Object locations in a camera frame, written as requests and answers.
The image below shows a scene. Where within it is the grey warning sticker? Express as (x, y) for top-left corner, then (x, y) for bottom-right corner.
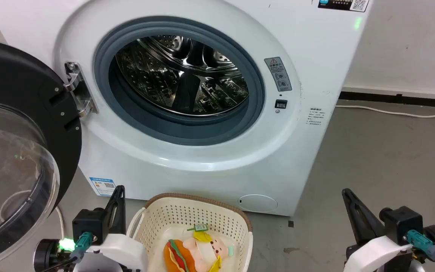
(264, 57), (293, 92)

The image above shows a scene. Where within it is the cream perforated laundry basket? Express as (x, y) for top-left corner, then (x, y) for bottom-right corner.
(127, 193), (254, 272)

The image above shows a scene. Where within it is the black baseboard strip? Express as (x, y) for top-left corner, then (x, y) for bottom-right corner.
(338, 91), (435, 110)

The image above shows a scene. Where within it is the white front-load washing machine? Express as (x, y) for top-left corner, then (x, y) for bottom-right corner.
(0, 0), (373, 217)

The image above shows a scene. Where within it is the black QR code sticker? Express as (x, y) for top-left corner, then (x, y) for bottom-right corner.
(318, 0), (370, 12)

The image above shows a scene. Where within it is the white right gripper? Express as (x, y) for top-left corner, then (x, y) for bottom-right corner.
(341, 188), (415, 272)

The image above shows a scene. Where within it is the white washer hose cable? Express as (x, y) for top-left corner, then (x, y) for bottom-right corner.
(54, 206), (66, 240)

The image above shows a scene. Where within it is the stainless steel washer drum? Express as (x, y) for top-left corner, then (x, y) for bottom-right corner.
(115, 35), (250, 116)

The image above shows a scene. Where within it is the teal left gripper cable plug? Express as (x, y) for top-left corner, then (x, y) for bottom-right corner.
(70, 232), (94, 264)

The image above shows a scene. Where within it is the small printed text label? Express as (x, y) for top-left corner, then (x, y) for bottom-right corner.
(307, 107), (327, 127)

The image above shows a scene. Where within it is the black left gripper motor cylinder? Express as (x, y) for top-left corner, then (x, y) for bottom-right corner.
(33, 238), (75, 272)

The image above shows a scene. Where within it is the teal right gripper cable plug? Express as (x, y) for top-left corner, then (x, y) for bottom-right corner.
(406, 229), (435, 262)

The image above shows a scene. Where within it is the oval drain filter cover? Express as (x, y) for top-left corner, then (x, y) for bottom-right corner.
(238, 194), (278, 213)

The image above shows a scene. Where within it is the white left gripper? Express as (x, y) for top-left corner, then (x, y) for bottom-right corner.
(73, 185), (149, 272)

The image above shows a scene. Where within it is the blue energy label sticker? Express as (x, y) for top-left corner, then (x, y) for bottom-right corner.
(89, 177), (117, 197)

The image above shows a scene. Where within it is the long white floor cable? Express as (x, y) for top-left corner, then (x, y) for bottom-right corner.
(335, 104), (435, 119)

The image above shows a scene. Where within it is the chrome door hinge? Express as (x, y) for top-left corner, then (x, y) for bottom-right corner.
(64, 62), (98, 117)

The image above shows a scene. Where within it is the black washer door glass bowl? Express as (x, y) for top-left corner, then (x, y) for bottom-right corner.
(0, 39), (83, 269)

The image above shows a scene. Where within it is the pink doll plush toy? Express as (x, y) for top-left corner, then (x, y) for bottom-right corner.
(182, 230), (234, 272)

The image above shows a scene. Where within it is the grey rubber door gasket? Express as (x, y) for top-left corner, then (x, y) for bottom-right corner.
(94, 16), (266, 146)

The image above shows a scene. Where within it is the teal gripper cable plug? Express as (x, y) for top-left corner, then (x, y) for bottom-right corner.
(406, 229), (435, 262)
(70, 232), (94, 264)

